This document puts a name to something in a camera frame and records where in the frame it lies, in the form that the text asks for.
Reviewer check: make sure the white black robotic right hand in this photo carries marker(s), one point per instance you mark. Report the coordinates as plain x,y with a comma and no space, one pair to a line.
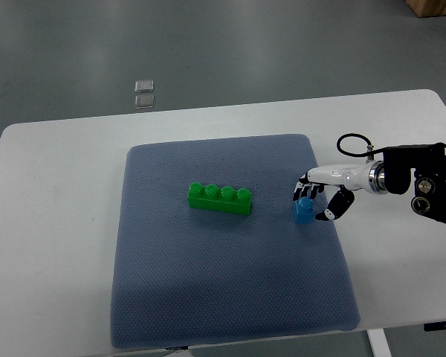
348,178

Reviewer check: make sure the small blue building block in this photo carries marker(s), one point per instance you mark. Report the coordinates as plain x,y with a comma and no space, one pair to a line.
303,211

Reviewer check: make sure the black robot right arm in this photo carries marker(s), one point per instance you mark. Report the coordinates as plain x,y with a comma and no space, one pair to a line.
422,167

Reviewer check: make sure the long green building block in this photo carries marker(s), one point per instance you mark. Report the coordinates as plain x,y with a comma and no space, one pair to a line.
220,199

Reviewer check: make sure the white table leg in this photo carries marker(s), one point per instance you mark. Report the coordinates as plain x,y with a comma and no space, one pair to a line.
378,343

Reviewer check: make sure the black table control panel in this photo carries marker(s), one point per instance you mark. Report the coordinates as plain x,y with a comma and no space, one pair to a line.
435,326

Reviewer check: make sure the wooden box corner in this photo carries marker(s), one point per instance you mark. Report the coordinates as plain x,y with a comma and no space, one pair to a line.
427,8

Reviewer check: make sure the grey-blue textured mat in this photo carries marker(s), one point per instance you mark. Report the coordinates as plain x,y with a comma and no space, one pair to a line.
186,276

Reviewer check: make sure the lower metal floor plate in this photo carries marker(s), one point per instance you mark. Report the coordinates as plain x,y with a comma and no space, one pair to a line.
144,101

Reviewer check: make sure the metal floor plate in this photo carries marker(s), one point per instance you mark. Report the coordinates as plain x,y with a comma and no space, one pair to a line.
144,101
144,86

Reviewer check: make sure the upper metal floor plate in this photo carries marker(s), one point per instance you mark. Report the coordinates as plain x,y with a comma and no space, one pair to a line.
144,86

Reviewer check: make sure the black label under table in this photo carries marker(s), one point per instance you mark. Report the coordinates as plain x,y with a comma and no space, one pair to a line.
177,349

